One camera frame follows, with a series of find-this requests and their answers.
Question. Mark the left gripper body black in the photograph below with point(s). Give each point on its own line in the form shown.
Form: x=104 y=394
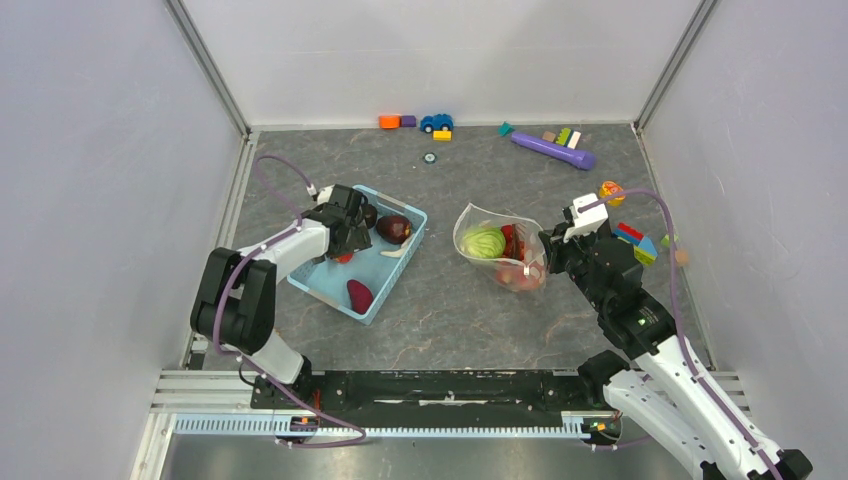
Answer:
x=357 y=238

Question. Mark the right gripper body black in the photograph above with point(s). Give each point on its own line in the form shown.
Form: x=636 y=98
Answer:
x=572 y=256

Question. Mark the red pomegranate toy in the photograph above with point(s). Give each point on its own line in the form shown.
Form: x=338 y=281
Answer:
x=344 y=259

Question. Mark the dark red apple toy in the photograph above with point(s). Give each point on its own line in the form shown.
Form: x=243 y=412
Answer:
x=394 y=229

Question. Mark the clear polka dot zip bag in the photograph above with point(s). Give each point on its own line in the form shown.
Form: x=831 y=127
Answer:
x=474 y=216

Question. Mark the green cabbage toy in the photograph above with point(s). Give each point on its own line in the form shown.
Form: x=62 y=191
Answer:
x=483 y=242

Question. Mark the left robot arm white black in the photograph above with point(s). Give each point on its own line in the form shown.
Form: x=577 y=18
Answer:
x=235 y=306

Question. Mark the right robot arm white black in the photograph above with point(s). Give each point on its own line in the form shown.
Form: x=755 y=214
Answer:
x=652 y=374

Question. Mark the dark plum toy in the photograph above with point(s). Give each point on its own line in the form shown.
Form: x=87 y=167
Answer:
x=370 y=216

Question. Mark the multicolour duplo stack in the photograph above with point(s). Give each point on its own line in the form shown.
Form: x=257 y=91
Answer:
x=644 y=248

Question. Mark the light blue plastic basket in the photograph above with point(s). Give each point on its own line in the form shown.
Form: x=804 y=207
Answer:
x=326 y=281

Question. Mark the white garlic toy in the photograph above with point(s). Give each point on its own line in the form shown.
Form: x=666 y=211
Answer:
x=401 y=250

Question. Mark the magenta fruit toy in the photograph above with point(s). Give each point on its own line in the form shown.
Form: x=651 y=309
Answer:
x=361 y=297

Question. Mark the yellow butterfly duplo block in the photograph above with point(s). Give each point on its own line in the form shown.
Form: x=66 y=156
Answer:
x=613 y=191

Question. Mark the purple toy flashlight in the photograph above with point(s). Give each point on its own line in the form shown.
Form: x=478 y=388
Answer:
x=580 y=159

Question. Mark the orange block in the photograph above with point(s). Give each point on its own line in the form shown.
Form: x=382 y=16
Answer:
x=389 y=122

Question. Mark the white block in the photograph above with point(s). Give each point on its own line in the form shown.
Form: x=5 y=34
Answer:
x=574 y=139

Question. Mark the green lego block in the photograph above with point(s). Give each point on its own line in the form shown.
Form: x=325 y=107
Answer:
x=564 y=136

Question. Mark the blue toy car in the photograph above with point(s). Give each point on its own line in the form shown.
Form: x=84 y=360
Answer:
x=437 y=122

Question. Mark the teal block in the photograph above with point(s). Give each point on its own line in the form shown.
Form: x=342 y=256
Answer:
x=505 y=129

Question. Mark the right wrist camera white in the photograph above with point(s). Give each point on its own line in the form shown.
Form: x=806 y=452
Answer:
x=584 y=216

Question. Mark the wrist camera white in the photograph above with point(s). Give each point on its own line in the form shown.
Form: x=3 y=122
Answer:
x=584 y=216
x=320 y=195

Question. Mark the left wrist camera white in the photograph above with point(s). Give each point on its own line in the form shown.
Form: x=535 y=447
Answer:
x=320 y=195

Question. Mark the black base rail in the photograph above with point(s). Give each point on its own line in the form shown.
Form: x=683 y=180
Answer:
x=424 y=399

